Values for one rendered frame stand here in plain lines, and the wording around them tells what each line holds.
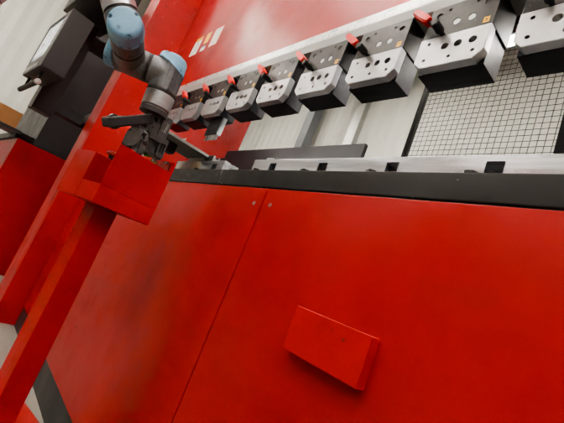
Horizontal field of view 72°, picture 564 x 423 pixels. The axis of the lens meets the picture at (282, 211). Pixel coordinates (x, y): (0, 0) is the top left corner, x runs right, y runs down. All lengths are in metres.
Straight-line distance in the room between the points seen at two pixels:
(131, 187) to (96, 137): 1.32
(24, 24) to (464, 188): 8.28
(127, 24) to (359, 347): 0.79
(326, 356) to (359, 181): 0.29
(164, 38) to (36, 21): 6.16
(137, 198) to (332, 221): 0.54
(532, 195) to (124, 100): 2.13
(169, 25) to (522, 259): 2.34
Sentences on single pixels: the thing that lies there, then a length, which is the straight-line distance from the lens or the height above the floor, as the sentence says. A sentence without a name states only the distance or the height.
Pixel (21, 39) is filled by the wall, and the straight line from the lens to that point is 8.47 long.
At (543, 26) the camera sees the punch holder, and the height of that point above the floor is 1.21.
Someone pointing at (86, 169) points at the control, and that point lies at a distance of 1.07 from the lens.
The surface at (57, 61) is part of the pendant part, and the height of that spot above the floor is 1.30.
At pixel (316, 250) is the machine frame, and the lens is 0.68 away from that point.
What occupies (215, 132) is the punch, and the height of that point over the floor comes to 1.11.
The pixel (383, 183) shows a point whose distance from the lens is 0.66.
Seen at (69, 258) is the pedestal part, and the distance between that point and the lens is 1.07.
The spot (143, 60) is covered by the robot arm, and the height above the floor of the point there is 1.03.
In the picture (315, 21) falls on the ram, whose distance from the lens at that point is 1.40.
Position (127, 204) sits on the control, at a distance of 1.02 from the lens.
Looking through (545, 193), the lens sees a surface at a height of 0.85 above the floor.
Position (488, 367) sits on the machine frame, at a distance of 0.51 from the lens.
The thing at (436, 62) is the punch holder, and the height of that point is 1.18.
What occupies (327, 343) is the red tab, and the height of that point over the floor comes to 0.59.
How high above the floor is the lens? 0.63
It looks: 11 degrees up
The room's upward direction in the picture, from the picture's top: 22 degrees clockwise
